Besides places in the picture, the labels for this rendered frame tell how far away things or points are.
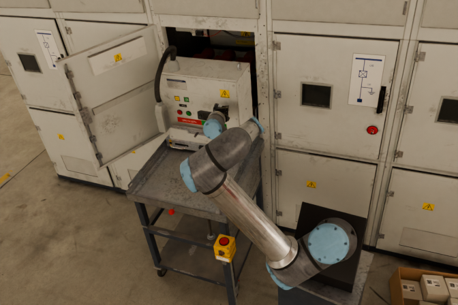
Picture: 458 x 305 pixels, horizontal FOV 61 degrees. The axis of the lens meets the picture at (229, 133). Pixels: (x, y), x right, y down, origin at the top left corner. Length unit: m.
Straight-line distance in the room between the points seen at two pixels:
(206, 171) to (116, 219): 2.18
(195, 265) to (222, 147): 1.56
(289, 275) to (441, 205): 1.28
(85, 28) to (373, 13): 1.73
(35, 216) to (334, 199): 2.46
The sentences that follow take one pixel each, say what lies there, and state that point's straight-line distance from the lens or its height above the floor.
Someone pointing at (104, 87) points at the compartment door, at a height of 1.33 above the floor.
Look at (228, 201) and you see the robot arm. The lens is 1.39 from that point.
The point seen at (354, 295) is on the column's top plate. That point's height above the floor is 0.75.
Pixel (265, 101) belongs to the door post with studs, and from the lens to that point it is 2.37.
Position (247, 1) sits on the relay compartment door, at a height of 1.74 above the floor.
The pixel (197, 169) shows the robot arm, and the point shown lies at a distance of 1.32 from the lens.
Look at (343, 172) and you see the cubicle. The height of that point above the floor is 0.70.
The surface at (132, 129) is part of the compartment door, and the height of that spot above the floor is 0.98.
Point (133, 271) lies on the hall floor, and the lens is 3.05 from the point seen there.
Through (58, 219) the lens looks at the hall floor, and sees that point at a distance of 3.65.
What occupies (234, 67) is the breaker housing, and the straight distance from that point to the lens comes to 2.23.
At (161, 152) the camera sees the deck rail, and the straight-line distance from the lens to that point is 2.53.
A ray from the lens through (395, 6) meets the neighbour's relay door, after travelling 2.01.
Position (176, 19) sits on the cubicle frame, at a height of 1.62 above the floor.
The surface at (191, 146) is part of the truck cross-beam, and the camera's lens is 2.47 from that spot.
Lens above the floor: 2.39
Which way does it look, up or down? 36 degrees down
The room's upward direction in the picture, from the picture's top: 6 degrees counter-clockwise
